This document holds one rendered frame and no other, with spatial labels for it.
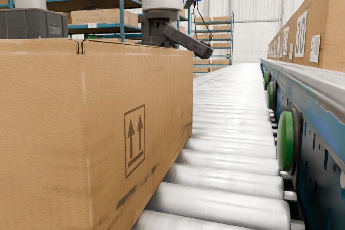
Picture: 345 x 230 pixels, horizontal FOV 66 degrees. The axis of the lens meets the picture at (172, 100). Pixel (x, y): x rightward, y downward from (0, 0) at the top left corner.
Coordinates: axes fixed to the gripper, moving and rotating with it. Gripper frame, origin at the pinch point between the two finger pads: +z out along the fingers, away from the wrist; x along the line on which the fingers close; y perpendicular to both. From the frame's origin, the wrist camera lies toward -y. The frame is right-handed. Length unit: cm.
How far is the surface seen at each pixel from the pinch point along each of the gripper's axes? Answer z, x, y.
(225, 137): 5.7, 3.1, -12.9
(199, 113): 5.5, -16.8, -3.1
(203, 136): 6.0, 3.3, -8.3
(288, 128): -3.2, 26.6, -21.9
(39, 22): -22, -20, 55
